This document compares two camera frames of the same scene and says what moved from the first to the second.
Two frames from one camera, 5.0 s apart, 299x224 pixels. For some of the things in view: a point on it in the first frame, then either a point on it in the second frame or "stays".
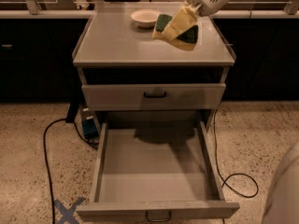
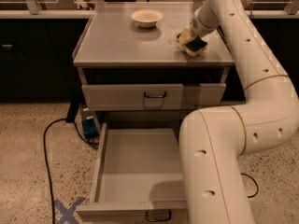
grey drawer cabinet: (129, 77) stays
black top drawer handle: (154, 97) stays
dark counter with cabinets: (36, 55) stays
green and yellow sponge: (187, 41) → (194, 46)
